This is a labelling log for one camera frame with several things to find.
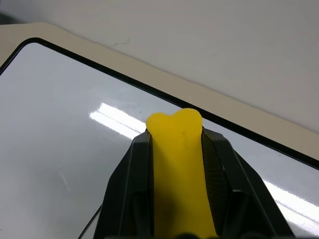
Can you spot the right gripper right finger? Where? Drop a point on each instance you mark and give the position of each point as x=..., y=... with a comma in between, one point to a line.
x=239, y=199

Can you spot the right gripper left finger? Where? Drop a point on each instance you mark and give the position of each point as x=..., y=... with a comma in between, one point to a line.
x=129, y=184

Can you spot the yellow whiteboard eraser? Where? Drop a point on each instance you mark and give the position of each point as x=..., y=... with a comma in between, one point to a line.
x=178, y=159

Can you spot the black-framed whiteboard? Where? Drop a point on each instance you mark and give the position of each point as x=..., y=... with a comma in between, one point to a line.
x=62, y=112

